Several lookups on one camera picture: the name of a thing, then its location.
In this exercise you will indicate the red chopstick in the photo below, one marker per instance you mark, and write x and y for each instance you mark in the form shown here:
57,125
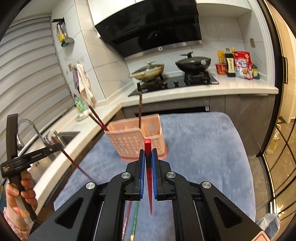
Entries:
147,146

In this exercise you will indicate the grey kitchen cabinet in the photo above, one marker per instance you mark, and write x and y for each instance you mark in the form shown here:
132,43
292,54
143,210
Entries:
242,109

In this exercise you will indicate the green dish soap bottle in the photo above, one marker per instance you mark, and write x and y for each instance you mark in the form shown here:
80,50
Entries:
79,106

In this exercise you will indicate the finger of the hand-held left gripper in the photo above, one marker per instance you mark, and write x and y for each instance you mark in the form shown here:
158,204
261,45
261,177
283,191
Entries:
54,148

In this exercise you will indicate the red cereal bag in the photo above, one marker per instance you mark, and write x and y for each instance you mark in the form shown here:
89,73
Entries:
242,66

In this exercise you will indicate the black range hood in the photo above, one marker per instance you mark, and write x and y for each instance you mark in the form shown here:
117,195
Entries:
148,27

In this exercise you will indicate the black framed glass door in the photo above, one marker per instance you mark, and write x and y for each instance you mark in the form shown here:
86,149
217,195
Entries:
282,115

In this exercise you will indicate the red snack packet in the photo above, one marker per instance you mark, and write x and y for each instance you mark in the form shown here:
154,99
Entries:
220,69

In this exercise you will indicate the white hanging towel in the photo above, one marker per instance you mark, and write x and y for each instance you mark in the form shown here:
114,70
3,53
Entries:
84,83

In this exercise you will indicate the black gas stove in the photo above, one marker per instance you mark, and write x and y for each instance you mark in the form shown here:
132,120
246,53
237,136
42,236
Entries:
175,83

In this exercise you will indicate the yellow food packet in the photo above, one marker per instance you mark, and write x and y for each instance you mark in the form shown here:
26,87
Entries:
220,57

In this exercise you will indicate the clear cooking oil bottle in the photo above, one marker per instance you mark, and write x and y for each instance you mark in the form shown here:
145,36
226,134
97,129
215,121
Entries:
273,143

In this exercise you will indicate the person's left forearm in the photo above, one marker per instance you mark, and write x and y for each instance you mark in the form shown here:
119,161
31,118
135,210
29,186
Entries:
13,224

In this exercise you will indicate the green chopstick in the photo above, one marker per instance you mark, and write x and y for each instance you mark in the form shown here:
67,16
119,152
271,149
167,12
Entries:
135,217

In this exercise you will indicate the purple hanging cloth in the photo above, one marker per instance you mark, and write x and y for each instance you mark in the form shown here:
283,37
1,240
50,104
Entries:
75,78

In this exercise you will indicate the chrome kitchen faucet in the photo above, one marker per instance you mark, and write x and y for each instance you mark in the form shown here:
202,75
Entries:
38,132

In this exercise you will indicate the person's left hand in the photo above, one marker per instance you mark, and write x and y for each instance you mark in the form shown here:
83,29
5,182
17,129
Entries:
11,194

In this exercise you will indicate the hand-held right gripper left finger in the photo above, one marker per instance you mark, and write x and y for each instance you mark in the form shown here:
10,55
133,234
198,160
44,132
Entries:
141,176

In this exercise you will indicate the small dark blue jar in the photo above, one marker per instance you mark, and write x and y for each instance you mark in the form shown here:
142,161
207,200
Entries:
255,71

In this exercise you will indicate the beige wok with lid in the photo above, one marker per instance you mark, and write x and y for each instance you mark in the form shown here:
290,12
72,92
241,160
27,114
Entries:
148,70

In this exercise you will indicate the dark soy sauce bottle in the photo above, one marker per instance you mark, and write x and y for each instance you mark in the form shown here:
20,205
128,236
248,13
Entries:
230,64

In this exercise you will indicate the black wok with lid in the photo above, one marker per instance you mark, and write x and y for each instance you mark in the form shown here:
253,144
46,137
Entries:
193,62

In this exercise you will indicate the white window blind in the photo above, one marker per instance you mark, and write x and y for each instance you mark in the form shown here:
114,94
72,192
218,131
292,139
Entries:
30,81

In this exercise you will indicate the white wall socket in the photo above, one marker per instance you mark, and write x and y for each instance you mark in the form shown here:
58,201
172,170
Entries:
69,67

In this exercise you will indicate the small white plate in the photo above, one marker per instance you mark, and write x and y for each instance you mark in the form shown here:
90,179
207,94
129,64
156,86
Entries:
82,116

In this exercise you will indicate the stainless steel sink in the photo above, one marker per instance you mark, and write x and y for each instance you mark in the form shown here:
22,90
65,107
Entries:
67,136

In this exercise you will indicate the brown chopstick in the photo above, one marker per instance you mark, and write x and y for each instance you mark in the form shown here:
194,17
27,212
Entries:
140,109

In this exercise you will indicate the blue-grey fleece blanket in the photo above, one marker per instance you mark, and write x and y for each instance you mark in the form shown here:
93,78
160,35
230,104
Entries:
196,150

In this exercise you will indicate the grey wall socket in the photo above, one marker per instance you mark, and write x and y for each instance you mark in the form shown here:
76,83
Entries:
252,42

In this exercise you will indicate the wall mounted utensil rack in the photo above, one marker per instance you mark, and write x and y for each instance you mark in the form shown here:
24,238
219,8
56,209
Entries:
63,34

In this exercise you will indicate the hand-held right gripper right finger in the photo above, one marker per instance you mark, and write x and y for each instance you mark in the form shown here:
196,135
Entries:
154,176

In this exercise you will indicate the pink perforated utensil holder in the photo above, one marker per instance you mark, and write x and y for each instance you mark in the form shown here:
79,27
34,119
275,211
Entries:
129,141

